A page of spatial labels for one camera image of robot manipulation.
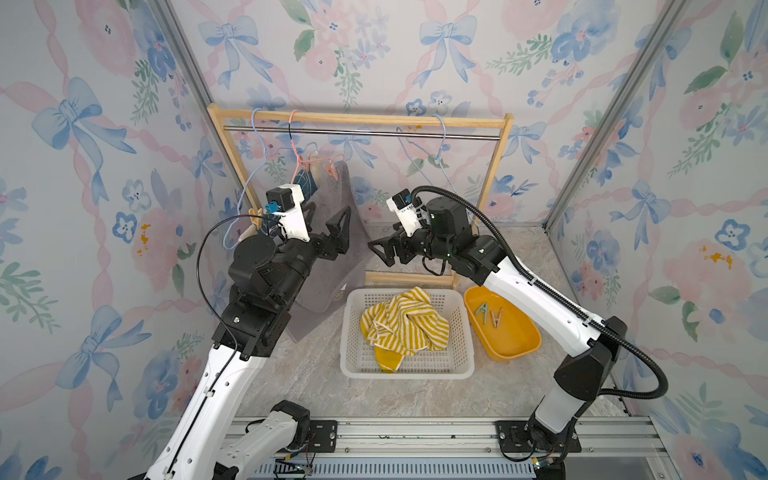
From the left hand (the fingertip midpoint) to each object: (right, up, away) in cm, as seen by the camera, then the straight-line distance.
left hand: (331, 205), depth 56 cm
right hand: (+10, -4, +15) cm, 18 cm away
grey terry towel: (-7, -18, +41) cm, 46 cm away
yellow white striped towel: (+15, -28, +23) cm, 39 cm away
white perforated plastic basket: (+29, -39, +29) cm, 56 cm away
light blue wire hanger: (+28, +25, +49) cm, 62 cm away
